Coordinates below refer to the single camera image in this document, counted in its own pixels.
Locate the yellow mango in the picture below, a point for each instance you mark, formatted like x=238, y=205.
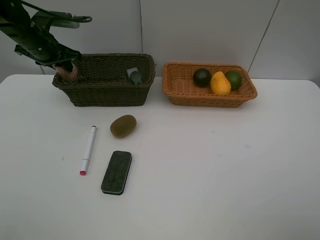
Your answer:
x=219, y=84

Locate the white marker pink caps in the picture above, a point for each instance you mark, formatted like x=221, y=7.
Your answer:
x=88, y=151

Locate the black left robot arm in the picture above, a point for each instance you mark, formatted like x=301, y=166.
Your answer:
x=14, y=18

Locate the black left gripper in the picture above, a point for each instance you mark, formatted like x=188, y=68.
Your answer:
x=41, y=46

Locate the dark brown wicker basket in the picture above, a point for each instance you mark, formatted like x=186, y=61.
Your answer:
x=102, y=80

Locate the dark mangosteen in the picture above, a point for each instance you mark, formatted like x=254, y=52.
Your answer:
x=201, y=77

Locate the dark felt board eraser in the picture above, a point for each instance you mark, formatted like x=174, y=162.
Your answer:
x=116, y=174

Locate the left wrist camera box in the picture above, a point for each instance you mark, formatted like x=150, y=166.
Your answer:
x=57, y=19

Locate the pink bottle white cap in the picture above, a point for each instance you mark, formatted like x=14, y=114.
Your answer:
x=68, y=76

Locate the brown kiwi fruit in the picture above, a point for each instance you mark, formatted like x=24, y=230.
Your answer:
x=123, y=126

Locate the orange wicker basket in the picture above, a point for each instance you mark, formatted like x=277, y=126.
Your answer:
x=178, y=85

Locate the green lime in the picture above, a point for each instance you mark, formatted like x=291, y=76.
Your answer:
x=234, y=78

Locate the dark green square bottle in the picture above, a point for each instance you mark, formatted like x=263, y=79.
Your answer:
x=134, y=76

